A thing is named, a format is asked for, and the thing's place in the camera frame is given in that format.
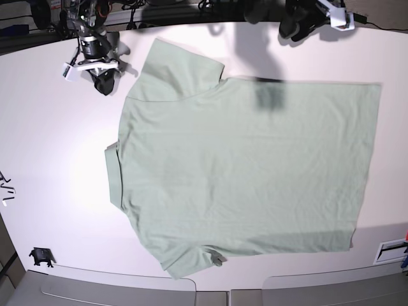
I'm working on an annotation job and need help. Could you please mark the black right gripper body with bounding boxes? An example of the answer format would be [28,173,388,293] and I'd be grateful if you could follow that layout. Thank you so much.
[78,33,118,77]

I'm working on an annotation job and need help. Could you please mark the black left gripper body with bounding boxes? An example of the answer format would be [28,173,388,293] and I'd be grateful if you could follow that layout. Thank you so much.
[279,6,330,41]

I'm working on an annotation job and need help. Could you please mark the light green T-shirt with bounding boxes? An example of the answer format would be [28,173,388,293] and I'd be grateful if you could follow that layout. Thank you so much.
[105,40,381,279]

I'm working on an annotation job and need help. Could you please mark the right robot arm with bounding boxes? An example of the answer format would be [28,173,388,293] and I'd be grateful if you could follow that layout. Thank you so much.
[62,1,119,96]

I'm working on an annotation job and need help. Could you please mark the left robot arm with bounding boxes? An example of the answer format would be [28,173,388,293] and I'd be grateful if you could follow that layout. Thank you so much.
[279,1,330,42]

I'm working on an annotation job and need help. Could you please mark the black hex keys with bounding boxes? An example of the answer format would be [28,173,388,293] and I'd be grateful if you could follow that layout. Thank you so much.
[0,173,16,207]

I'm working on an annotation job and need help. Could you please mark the black table clamp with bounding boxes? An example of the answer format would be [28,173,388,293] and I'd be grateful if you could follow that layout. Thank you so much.
[29,247,56,268]

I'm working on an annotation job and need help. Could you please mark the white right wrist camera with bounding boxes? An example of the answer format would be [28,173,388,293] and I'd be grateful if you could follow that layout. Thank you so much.
[62,62,80,82]

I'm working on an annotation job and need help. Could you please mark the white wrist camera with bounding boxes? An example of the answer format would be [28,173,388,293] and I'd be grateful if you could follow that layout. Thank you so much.
[329,8,355,31]
[62,62,80,82]

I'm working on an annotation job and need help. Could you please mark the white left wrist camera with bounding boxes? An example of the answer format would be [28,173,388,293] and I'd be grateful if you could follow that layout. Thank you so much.
[329,8,355,31]

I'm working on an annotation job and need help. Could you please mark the black power adapter cable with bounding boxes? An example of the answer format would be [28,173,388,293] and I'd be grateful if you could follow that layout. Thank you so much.
[352,12,408,33]

